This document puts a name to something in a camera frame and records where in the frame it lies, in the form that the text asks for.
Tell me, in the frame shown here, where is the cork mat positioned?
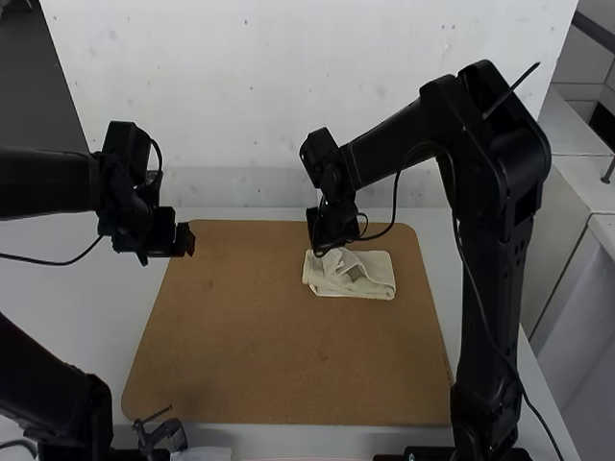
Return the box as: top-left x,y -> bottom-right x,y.
121,219 -> 457,427

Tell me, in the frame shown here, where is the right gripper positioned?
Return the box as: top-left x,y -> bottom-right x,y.
306,191 -> 362,255

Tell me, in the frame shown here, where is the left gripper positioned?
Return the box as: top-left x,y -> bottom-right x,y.
141,206 -> 198,259

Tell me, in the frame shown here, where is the white backdrop board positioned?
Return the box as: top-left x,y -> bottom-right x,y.
37,0 -> 580,208

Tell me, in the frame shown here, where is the black clamp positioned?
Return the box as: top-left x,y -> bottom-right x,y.
132,405 -> 188,455

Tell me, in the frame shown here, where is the pale towel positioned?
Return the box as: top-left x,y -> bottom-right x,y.
301,247 -> 399,303

